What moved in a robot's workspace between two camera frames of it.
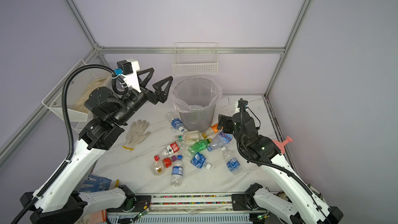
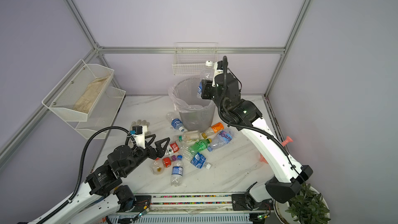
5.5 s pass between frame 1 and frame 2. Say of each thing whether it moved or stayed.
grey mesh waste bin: stayed
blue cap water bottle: stayed
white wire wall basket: stayed
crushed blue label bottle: stayed
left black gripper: moved
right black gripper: moved
